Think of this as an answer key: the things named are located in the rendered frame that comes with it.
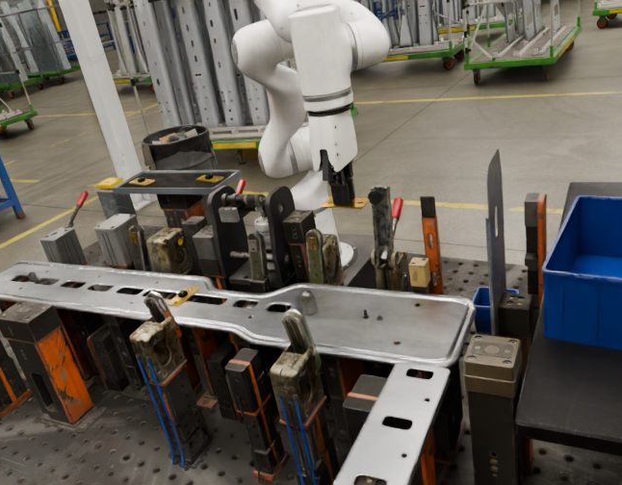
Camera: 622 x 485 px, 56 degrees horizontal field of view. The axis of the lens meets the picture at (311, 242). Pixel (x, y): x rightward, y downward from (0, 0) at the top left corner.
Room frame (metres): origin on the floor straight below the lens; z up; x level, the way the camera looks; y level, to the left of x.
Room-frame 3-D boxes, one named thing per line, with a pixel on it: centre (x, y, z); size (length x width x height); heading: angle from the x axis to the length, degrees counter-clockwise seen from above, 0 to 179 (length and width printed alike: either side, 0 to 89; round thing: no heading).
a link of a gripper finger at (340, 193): (0.98, -0.06, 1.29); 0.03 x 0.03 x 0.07; 60
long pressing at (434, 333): (1.25, 0.34, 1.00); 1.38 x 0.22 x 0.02; 59
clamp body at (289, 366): (0.86, 0.08, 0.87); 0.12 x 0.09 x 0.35; 149
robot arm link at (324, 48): (1.01, -0.08, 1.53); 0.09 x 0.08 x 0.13; 99
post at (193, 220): (1.48, 0.29, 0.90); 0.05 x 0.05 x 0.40; 59
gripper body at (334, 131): (1.01, -0.08, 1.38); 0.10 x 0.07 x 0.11; 150
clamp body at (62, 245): (1.69, 0.75, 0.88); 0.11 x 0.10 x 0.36; 149
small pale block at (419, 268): (1.07, -0.21, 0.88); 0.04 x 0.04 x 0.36; 59
